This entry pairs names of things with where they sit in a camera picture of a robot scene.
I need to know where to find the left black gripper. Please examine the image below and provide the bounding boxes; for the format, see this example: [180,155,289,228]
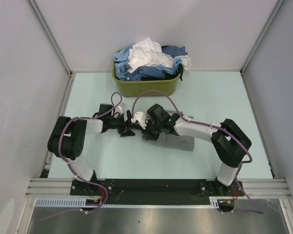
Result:
[107,110,140,137]

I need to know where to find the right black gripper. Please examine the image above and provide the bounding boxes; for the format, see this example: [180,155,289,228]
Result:
[139,118,163,142]

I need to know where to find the grey long sleeve shirt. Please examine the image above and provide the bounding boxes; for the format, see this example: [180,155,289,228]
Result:
[143,106,195,151]

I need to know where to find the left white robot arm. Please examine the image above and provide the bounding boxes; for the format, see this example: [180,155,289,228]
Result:
[47,103,135,195]

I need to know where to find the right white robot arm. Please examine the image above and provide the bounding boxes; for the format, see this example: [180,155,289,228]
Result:
[131,104,252,195]

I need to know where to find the olive green laundry basket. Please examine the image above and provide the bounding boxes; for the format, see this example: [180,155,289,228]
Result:
[112,62,180,98]

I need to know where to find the dark blue dotted shirt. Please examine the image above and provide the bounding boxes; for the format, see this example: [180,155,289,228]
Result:
[122,44,191,81]

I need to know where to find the black garment with button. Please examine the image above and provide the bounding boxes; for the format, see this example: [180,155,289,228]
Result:
[141,64,184,81]

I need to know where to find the light blue shirt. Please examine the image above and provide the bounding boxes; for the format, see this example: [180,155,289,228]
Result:
[114,47,182,81]

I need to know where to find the white shirt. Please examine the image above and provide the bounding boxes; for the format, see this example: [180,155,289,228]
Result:
[127,38,192,74]

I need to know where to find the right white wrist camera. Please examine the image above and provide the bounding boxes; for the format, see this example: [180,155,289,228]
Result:
[131,112,147,130]

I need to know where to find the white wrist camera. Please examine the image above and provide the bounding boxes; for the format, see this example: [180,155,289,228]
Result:
[115,102,126,115]
[131,112,147,130]

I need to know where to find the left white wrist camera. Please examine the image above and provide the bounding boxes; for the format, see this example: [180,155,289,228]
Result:
[115,102,126,115]

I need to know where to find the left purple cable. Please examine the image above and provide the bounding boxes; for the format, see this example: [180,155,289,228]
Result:
[38,92,125,221]

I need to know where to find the purple cable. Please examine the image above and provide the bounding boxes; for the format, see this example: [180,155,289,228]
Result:
[38,92,125,221]
[131,89,264,215]

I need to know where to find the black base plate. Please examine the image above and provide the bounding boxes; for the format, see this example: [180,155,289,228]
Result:
[70,179,244,199]

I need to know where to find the white slotted cable duct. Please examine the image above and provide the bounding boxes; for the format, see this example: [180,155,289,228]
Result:
[35,195,234,208]

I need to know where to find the aluminium frame rail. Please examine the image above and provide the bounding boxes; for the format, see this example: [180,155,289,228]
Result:
[26,178,292,199]

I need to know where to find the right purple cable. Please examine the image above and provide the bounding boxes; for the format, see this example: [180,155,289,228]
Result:
[131,89,264,215]

